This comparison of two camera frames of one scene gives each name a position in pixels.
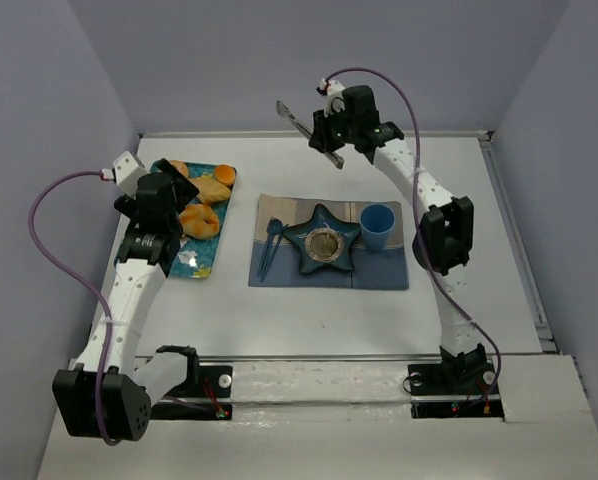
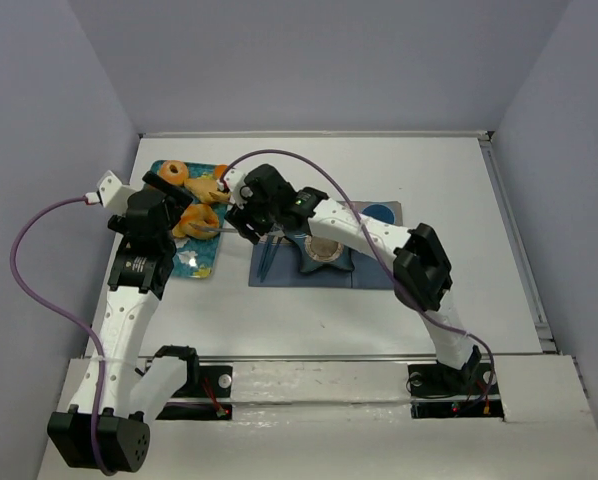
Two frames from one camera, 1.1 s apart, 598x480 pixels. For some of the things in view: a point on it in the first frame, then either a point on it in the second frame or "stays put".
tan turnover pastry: (211, 190) stays put
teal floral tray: (198, 258) stays put
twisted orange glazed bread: (199, 221) stays put
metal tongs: (283, 110) → (230, 230)
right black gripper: (320, 132) → (244, 226)
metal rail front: (314, 358) stays put
